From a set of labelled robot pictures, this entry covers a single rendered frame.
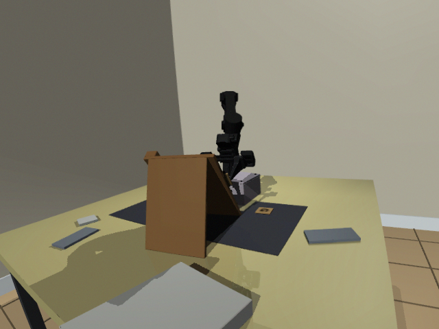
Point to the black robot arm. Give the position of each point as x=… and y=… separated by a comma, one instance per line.
x=232, y=125

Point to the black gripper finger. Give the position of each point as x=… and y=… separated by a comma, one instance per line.
x=238, y=165

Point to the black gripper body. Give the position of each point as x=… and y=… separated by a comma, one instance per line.
x=227, y=155

